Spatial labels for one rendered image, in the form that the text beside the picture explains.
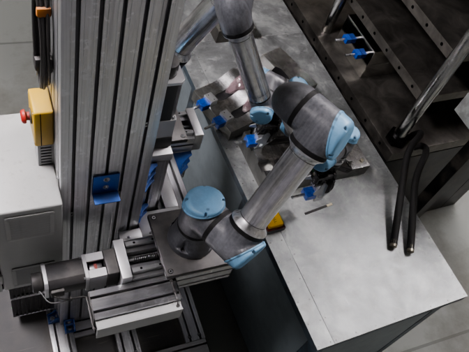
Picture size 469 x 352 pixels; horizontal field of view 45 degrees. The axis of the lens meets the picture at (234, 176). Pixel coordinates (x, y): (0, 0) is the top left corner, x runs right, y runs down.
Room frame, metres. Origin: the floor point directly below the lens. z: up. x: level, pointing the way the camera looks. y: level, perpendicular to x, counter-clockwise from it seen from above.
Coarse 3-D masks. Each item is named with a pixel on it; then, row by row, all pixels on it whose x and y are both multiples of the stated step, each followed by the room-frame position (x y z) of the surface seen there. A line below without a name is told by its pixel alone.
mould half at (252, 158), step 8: (240, 144) 1.56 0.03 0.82; (280, 144) 1.59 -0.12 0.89; (288, 144) 1.61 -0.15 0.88; (248, 152) 1.51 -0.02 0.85; (256, 152) 1.49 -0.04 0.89; (264, 152) 1.51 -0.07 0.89; (272, 152) 1.53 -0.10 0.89; (280, 152) 1.54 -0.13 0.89; (352, 152) 1.73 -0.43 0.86; (360, 152) 1.75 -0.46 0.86; (248, 160) 1.50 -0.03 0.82; (256, 160) 1.47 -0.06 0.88; (272, 160) 1.49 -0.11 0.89; (352, 160) 1.69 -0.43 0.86; (256, 168) 1.45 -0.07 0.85; (352, 168) 1.64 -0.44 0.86; (360, 168) 1.67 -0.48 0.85; (256, 176) 1.44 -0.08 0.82; (264, 176) 1.41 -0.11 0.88; (336, 176) 1.60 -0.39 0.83; (344, 176) 1.63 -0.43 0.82; (304, 184) 1.50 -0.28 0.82
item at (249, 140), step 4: (256, 132) 1.54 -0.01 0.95; (248, 136) 1.51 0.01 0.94; (252, 136) 1.52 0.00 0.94; (256, 136) 1.53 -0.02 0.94; (260, 136) 1.53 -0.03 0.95; (240, 140) 1.48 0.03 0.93; (244, 140) 1.49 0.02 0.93; (248, 140) 1.49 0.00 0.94; (252, 140) 1.50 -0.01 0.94; (248, 144) 1.48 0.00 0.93; (252, 144) 1.49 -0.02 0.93; (256, 144) 1.50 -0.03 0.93; (256, 148) 1.51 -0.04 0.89; (260, 148) 1.52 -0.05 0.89
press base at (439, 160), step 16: (304, 32) 2.57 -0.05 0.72; (384, 160) 1.91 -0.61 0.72; (400, 160) 1.95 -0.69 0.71; (416, 160) 2.03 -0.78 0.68; (432, 160) 2.12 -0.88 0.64; (448, 160) 2.20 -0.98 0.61; (432, 176) 2.19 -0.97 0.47; (464, 176) 2.39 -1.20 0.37; (448, 192) 2.39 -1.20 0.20; (432, 208) 2.39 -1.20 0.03
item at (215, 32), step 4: (216, 28) 2.13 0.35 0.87; (220, 28) 2.14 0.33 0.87; (212, 32) 2.15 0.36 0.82; (216, 32) 2.12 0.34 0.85; (220, 32) 2.12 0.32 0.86; (212, 36) 2.14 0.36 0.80; (216, 36) 2.11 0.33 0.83; (220, 36) 2.12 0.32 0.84; (216, 40) 2.11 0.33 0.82; (220, 40) 2.12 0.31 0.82; (224, 40) 2.14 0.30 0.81
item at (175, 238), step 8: (176, 224) 0.91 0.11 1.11; (168, 232) 0.90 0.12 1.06; (176, 232) 0.89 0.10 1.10; (168, 240) 0.88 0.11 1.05; (176, 240) 0.87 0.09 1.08; (184, 240) 0.87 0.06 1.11; (192, 240) 0.87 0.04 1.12; (200, 240) 0.88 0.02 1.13; (176, 248) 0.86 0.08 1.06; (184, 248) 0.87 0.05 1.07; (192, 248) 0.86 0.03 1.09; (200, 248) 0.88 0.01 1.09; (208, 248) 0.89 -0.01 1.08; (184, 256) 0.85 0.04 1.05; (192, 256) 0.86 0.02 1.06; (200, 256) 0.87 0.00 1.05
